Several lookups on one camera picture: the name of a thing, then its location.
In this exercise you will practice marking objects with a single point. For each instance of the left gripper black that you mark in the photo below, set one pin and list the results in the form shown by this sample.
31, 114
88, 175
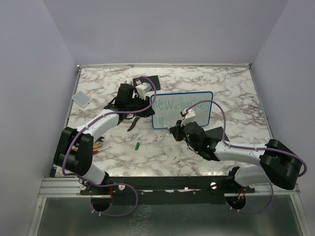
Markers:
146, 113

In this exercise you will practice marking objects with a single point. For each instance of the black handled pliers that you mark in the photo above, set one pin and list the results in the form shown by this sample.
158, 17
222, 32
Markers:
133, 124

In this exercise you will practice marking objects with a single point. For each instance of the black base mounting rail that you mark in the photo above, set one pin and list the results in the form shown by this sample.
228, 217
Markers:
126, 191

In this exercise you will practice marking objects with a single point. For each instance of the green marker cap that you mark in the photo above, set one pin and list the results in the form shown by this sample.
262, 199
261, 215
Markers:
137, 146

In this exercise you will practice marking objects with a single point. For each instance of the small white square device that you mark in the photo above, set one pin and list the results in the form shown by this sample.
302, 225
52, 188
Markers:
81, 99

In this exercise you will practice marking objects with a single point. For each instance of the black rectangular block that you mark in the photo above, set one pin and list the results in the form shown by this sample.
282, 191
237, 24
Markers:
213, 136

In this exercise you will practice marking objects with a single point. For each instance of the black network switch box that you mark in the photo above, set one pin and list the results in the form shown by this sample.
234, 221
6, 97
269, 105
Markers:
154, 79

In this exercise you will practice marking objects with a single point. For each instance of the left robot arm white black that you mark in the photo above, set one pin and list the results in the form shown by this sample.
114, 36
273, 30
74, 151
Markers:
74, 153

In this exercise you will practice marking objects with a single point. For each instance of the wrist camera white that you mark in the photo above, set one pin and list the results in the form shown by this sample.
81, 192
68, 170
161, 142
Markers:
143, 86
188, 116

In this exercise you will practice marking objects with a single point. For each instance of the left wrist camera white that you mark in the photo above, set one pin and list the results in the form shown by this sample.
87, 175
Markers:
143, 86

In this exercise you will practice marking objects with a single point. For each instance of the orange handled screwdriver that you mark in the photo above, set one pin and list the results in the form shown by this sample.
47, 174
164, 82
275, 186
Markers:
101, 149

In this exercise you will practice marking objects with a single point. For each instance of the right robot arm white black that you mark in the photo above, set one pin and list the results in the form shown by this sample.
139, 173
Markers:
272, 162

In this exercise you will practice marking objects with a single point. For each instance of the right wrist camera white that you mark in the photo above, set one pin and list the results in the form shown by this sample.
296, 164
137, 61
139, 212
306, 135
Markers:
188, 116

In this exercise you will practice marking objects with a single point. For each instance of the blue framed whiteboard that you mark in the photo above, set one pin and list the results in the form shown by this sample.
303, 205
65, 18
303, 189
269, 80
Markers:
168, 107

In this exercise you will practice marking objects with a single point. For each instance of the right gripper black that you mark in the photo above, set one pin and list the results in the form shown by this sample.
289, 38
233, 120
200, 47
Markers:
177, 129

